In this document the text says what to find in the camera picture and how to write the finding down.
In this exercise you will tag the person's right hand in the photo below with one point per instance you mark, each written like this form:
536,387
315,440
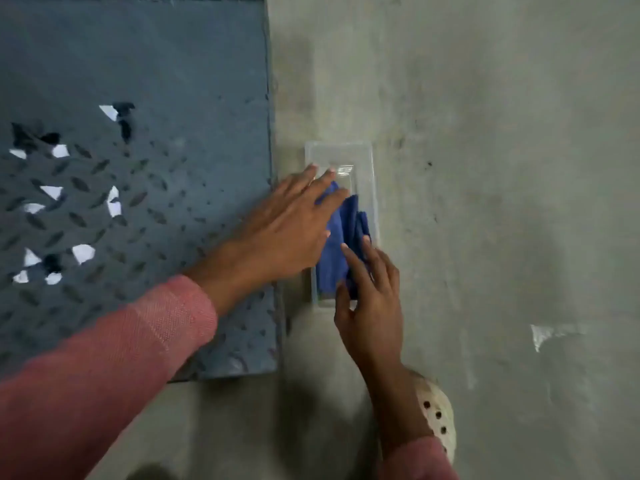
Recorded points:
372,309

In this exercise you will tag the person's left hand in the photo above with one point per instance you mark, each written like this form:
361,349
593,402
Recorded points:
285,229

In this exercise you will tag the blue cleaning cloth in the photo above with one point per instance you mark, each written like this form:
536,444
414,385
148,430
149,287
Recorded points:
335,264

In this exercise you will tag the person's left forearm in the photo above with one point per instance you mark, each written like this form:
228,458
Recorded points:
100,374

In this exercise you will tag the person's right forearm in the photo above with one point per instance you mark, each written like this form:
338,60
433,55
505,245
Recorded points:
400,409

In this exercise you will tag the person's right white clog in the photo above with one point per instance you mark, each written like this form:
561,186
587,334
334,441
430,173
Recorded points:
440,409

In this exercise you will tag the clear plastic container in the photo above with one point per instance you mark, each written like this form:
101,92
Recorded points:
365,159

